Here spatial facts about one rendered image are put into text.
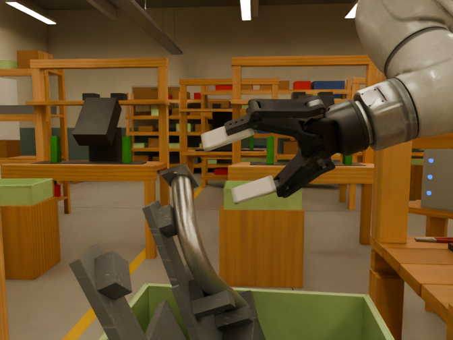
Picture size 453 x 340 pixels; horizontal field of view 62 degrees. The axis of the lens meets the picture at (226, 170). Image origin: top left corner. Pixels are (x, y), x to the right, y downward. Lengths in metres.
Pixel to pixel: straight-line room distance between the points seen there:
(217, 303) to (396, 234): 0.90
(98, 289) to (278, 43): 10.90
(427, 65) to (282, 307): 0.46
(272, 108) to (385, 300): 1.05
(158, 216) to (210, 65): 10.63
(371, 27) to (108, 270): 0.51
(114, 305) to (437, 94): 0.45
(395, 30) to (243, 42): 10.58
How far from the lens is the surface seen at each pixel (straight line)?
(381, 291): 1.42
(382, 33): 0.64
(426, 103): 0.55
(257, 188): 0.61
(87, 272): 0.38
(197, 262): 0.52
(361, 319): 0.76
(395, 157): 1.32
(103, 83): 11.82
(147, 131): 10.62
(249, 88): 7.92
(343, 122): 0.53
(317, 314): 0.75
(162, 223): 0.53
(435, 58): 0.58
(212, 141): 0.51
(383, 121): 0.53
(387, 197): 1.33
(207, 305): 0.57
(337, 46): 11.37
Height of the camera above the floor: 1.26
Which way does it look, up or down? 6 degrees down
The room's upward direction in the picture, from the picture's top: straight up
